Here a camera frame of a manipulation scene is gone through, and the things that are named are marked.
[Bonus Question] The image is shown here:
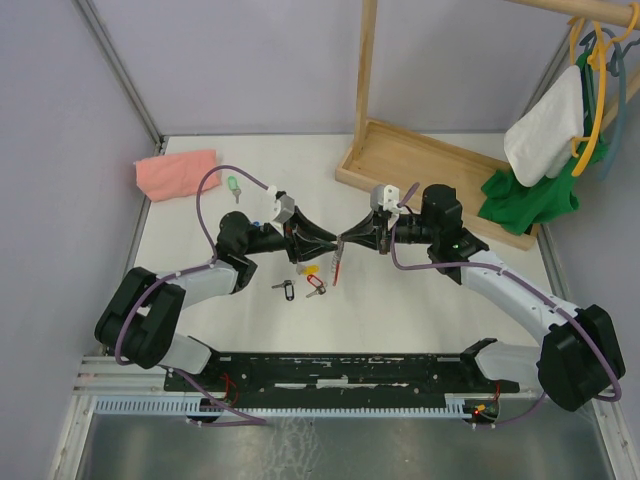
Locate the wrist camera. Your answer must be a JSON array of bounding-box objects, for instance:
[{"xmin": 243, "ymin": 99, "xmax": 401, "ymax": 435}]
[
  {"xmin": 267, "ymin": 185, "xmax": 296, "ymax": 224},
  {"xmin": 370, "ymin": 184, "xmax": 400, "ymax": 212}
]

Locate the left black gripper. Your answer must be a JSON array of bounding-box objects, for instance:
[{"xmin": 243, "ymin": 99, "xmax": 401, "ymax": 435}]
[{"xmin": 242, "ymin": 205, "xmax": 338, "ymax": 264}]

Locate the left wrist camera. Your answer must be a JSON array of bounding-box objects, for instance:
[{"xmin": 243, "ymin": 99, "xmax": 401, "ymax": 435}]
[{"xmin": 267, "ymin": 185, "xmax": 296, "ymax": 224}]

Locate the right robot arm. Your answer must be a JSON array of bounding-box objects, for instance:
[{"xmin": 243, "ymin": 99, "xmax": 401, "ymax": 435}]
[{"xmin": 339, "ymin": 184, "xmax": 626, "ymax": 412}]

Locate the yellow tag key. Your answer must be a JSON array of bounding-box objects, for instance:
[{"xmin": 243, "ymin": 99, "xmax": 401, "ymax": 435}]
[{"xmin": 296, "ymin": 264, "xmax": 320, "ymax": 276}]

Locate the wooden clothes rack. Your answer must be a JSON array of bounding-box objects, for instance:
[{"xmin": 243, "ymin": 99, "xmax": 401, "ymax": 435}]
[{"xmin": 335, "ymin": 1, "xmax": 639, "ymax": 250}]

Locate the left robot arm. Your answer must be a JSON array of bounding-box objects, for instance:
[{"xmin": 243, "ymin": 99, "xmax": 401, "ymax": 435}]
[{"xmin": 94, "ymin": 209, "xmax": 337, "ymax": 390}]

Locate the red tag key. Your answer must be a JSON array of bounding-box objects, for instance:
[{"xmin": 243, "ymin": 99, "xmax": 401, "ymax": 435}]
[{"xmin": 306, "ymin": 274, "xmax": 326, "ymax": 298}]

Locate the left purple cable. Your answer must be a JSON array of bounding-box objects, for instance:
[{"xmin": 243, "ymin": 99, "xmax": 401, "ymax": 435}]
[{"xmin": 114, "ymin": 164, "xmax": 281, "ymax": 367}]

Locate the white towel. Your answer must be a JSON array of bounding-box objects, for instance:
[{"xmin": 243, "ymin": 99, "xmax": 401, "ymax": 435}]
[{"xmin": 504, "ymin": 65, "xmax": 584, "ymax": 187}]

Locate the pink folded cloth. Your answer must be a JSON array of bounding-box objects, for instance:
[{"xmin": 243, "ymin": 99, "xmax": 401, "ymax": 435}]
[{"xmin": 134, "ymin": 149, "xmax": 218, "ymax": 203}]

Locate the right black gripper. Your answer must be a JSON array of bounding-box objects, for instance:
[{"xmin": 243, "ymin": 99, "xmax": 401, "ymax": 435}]
[{"xmin": 341, "ymin": 208, "xmax": 438, "ymax": 255}]

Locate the teal hanger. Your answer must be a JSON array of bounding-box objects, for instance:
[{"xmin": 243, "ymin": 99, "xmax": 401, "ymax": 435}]
[{"xmin": 598, "ymin": 28, "xmax": 639, "ymax": 181}]

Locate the purple cable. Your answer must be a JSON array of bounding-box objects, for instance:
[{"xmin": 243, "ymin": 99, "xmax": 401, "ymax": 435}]
[
  {"xmin": 114, "ymin": 164, "xmax": 281, "ymax": 367},
  {"xmin": 389, "ymin": 182, "xmax": 624, "ymax": 429}
]

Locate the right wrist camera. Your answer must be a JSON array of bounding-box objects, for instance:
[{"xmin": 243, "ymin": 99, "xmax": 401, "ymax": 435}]
[{"xmin": 370, "ymin": 184, "xmax": 400, "ymax": 212}]

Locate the green tag key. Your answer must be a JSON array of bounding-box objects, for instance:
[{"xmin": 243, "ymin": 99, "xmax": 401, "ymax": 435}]
[{"xmin": 227, "ymin": 176, "xmax": 241, "ymax": 203}]

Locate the green shirt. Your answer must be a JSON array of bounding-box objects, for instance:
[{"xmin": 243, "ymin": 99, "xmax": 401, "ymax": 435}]
[{"xmin": 478, "ymin": 63, "xmax": 586, "ymax": 235}]

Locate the red handled keyring holder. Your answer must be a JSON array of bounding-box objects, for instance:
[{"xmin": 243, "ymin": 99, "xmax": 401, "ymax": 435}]
[{"xmin": 331, "ymin": 238, "xmax": 345, "ymax": 287}]

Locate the black tag key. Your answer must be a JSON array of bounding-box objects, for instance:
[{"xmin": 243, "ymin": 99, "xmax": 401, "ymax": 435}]
[{"xmin": 271, "ymin": 279, "xmax": 295, "ymax": 301}]

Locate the white slotted cable duct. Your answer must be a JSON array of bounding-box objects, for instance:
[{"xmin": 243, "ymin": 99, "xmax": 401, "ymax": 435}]
[{"xmin": 94, "ymin": 392, "xmax": 501, "ymax": 417}]

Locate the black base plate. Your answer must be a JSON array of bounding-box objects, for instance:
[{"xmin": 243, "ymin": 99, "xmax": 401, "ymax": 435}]
[{"xmin": 192, "ymin": 352, "xmax": 520, "ymax": 410}]

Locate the yellow hanger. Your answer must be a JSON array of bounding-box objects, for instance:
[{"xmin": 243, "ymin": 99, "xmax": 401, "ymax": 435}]
[{"xmin": 569, "ymin": 17, "xmax": 631, "ymax": 177}]

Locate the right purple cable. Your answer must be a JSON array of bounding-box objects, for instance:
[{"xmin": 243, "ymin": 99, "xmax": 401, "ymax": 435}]
[{"xmin": 389, "ymin": 182, "xmax": 624, "ymax": 429}]

